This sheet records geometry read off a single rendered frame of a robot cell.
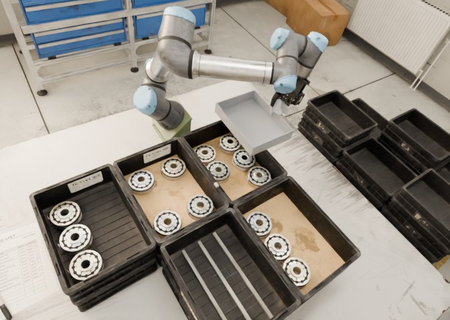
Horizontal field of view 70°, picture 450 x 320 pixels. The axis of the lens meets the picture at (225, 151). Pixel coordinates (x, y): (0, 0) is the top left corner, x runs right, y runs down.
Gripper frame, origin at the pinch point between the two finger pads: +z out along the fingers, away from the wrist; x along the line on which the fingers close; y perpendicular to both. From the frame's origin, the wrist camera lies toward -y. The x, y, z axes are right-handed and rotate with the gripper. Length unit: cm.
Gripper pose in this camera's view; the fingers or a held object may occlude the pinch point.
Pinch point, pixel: (272, 112)
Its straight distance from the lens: 137.4
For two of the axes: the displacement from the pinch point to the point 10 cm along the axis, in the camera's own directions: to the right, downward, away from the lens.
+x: 7.3, -1.9, 6.6
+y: 5.8, 6.7, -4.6
